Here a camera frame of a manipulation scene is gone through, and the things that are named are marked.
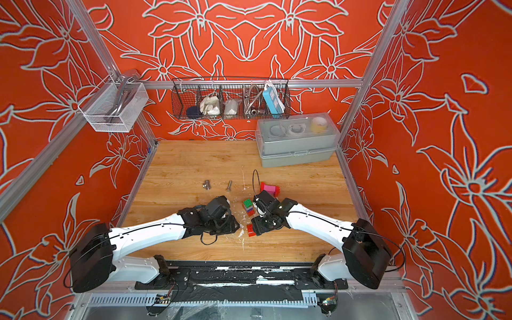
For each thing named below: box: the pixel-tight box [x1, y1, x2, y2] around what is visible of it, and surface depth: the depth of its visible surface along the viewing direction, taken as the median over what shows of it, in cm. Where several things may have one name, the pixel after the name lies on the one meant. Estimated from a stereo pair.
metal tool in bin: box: [104, 69, 139, 123], surface depth 87 cm
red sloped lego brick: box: [246, 223, 257, 238], surface depth 86 cm
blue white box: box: [262, 82, 286, 119], surface depth 90 cm
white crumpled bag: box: [199, 96, 221, 116], surface depth 92 cm
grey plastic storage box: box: [254, 112, 340, 168], surface depth 102 cm
